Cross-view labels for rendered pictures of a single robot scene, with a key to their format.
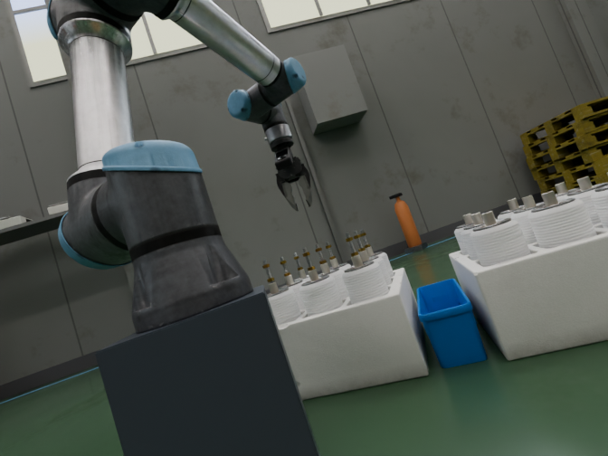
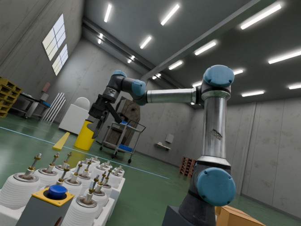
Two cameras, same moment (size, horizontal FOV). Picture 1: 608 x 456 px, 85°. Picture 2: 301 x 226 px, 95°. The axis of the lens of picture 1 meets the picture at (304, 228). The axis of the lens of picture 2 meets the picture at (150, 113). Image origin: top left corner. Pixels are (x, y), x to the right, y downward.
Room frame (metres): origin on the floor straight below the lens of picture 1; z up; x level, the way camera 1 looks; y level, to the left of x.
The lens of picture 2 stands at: (0.95, 0.70, 0.49)
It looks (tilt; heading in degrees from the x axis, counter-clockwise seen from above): 15 degrees up; 254
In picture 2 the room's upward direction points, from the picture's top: 21 degrees clockwise
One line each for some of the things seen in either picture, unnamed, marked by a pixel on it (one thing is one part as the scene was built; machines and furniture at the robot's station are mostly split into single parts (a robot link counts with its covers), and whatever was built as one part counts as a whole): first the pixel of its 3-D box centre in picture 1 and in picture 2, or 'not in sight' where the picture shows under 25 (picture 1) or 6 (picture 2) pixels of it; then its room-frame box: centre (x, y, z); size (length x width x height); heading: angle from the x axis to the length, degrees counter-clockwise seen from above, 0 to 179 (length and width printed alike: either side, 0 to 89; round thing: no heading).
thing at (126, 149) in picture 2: not in sight; (122, 138); (0.29, -3.45, 0.53); 1.14 x 0.66 x 1.07; 105
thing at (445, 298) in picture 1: (447, 317); not in sight; (0.85, -0.27, 0.06); 0.30 x 0.11 x 0.12; 162
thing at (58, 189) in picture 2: not in sight; (56, 192); (0.98, 0.28, 0.32); 0.04 x 0.04 x 0.02
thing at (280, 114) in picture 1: (270, 112); (117, 82); (0.97, -0.02, 0.76); 0.09 x 0.08 x 0.11; 147
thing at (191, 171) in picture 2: not in sight; (193, 169); (-4.25, -5.73, 0.44); 1.26 x 0.85 x 0.88; 8
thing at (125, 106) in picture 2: not in sight; (122, 120); (0.23, -5.87, 1.36); 1.42 x 1.23 x 2.72; 10
